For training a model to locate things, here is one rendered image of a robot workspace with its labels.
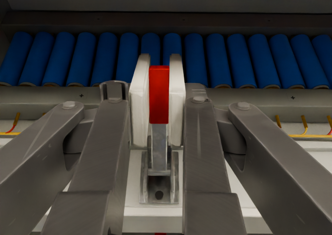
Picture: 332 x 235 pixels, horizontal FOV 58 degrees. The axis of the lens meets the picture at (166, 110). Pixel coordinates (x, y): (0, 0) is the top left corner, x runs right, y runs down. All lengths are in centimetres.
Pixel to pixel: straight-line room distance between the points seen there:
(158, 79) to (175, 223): 11
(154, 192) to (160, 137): 5
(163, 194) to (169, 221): 2
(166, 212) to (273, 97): 12
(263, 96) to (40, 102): 17
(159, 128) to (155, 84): 3
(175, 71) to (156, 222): 12
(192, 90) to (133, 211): 10
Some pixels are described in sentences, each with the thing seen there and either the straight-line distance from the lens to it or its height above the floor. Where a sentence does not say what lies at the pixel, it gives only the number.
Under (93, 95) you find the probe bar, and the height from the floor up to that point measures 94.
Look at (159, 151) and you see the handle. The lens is 20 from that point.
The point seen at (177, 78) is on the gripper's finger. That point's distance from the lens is 15.
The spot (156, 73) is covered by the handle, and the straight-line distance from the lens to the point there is 17.
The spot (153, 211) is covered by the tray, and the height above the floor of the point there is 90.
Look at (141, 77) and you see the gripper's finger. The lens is 15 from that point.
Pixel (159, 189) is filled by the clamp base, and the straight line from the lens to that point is 22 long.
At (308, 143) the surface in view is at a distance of 25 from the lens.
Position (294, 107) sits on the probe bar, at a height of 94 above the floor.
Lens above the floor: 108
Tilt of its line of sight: 39 degrees down
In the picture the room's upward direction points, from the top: 1 degrees clockwise
